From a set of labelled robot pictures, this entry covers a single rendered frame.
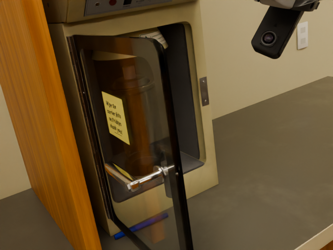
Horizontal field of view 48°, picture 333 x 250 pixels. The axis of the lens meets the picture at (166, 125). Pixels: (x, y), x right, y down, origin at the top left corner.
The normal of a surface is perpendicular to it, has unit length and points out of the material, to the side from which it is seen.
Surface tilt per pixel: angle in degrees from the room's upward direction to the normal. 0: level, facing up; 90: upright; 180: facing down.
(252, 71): 90
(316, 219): 0
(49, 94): 90
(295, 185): 0
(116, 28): 90
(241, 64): 90
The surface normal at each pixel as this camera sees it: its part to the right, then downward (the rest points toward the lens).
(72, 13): 0.48, 0.81
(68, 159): 0.54, 0.22
